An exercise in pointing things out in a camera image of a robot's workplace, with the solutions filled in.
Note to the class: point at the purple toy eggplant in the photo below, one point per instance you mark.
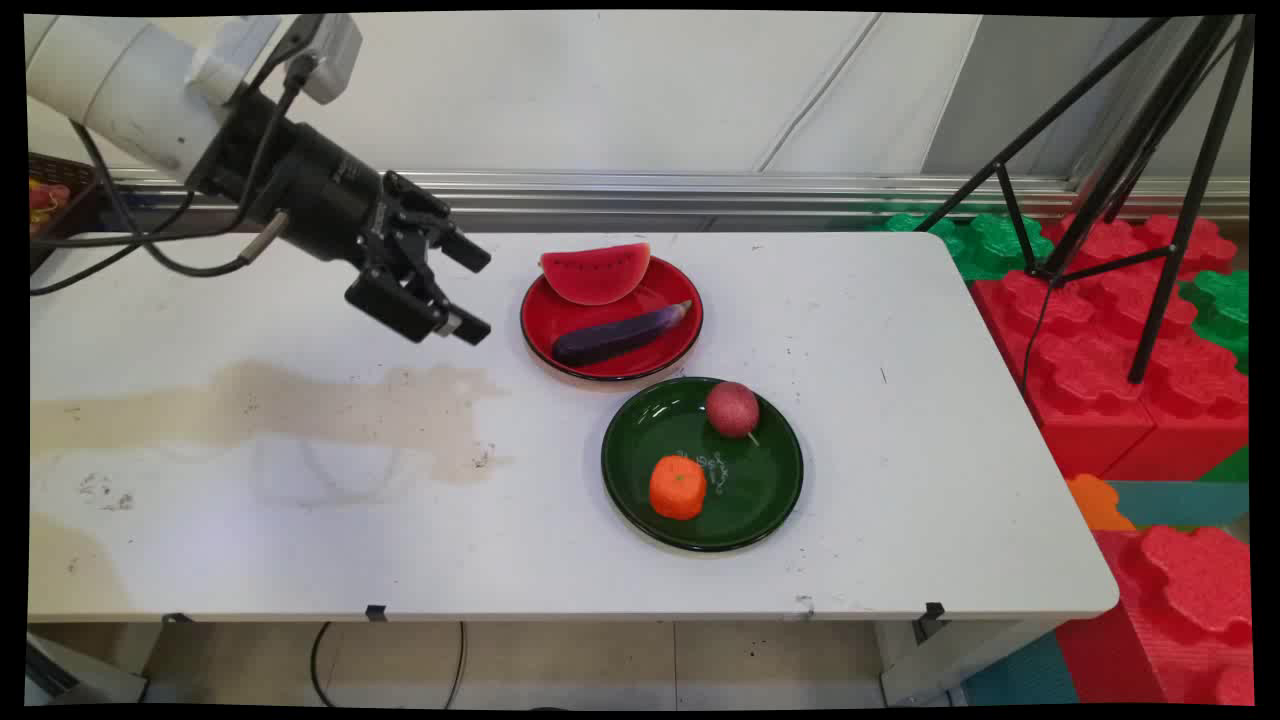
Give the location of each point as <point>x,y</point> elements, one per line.
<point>615,336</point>

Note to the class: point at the white table leg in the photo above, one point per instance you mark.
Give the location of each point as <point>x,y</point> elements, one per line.
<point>950,660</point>

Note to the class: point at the orange foam block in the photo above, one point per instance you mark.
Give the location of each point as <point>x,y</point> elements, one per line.
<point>1098,503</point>

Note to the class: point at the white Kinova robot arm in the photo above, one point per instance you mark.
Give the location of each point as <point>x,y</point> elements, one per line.
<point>120,80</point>

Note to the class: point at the green foam block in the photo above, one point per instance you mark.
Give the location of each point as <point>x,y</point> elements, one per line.
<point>1222,315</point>
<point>985,240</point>

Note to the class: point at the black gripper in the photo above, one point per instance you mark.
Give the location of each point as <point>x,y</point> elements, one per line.
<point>300,190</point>

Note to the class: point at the red toy apple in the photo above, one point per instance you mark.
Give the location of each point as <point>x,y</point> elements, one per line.
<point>732,408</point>

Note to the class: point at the teal foam mat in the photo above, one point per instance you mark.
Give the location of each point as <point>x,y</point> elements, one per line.
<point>1180,502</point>

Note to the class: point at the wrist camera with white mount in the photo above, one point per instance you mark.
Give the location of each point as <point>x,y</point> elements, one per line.
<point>335,55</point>

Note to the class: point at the aluminium wall rail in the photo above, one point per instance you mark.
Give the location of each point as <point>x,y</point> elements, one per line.
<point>800,192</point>

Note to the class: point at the large red foam block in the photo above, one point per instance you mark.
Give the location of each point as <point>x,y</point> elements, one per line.
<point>1100,360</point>

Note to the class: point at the black tripod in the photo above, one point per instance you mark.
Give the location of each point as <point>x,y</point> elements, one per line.
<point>1150,150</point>

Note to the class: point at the dark green plate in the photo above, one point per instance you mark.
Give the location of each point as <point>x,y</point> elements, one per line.
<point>745,500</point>

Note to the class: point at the red plate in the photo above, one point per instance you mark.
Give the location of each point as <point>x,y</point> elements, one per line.
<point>660,345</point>

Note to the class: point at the toy watermelon slice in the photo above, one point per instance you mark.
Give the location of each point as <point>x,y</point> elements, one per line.
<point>595,275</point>

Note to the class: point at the orange toy tangerine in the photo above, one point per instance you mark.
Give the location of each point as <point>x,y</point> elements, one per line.
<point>677,487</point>

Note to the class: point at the dark basket with toys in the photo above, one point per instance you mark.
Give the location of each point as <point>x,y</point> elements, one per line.
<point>60,200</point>

